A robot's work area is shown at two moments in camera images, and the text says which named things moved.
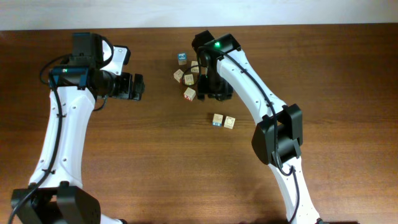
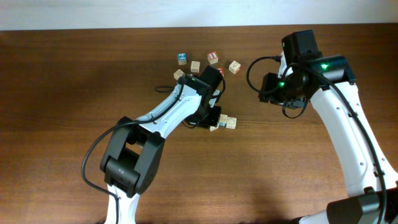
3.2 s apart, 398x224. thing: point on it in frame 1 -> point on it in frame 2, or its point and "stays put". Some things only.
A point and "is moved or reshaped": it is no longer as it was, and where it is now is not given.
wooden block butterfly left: x=178 y=74 stays put
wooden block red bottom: x=189 y=94 is moved or reshaped
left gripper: x=124 y=93 -> x=212 y=120
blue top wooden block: x=182 y=58 stays put
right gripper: x=214 y=94 -> x=268 y=90
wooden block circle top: x=229 y=122 stays put
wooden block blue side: x=217 y=119 is moved or reshaped
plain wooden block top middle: x=194 y=69 stays put
